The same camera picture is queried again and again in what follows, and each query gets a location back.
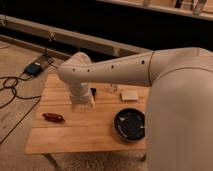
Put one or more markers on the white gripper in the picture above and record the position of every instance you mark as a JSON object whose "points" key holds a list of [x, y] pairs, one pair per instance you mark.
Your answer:
{"points": [[81, 94]]}

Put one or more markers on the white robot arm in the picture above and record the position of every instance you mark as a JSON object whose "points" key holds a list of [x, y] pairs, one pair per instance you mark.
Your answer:
{"points": [[179, 108]]}

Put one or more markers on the wooden table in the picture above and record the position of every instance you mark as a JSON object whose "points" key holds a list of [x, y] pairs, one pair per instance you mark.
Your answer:
{"points": [[86, 129]]}

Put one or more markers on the white square pad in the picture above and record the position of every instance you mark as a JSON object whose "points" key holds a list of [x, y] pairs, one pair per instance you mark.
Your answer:
{"points": [[129, 96]]}

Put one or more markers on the black round bowl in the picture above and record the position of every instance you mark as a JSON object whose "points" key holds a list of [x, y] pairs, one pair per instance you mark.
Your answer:
{"points": [[129, 124]]}

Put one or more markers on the blue power adapter box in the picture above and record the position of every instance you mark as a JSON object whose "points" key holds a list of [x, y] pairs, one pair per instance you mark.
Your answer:
{"points": [[33, 69]]}

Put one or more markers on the long baseboard rail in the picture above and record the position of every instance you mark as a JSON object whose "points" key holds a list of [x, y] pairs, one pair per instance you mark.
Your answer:
{"points": [[71, 38]]}

